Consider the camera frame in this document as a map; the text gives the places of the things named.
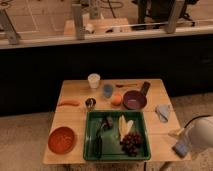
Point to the white and yellow gripper body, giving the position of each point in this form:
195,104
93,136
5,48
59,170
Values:
178,134

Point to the blue grey cloth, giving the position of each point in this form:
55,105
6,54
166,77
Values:
163,112

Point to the blue sponge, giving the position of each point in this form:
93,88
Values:
181,149

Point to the orange bowl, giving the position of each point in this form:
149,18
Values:
62,140

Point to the orange carrot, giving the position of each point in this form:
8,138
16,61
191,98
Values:
69,102

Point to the green plastic tray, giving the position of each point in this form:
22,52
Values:
93,121

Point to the purple pan with black handle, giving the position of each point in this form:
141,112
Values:
136,100

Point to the small metal cup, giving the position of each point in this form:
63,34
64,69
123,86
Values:
90,104

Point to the orange fruit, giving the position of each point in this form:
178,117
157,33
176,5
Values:
116,100

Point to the white cup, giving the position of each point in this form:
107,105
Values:
94,80

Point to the dark spoon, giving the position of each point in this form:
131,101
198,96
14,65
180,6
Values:
124,85

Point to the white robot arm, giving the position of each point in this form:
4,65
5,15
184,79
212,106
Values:
195,137

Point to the blue cup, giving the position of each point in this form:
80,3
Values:
108,90

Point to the wooden table in background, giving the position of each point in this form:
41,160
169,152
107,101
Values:
99,26

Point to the dark red grapes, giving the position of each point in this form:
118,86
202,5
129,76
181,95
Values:
131,143

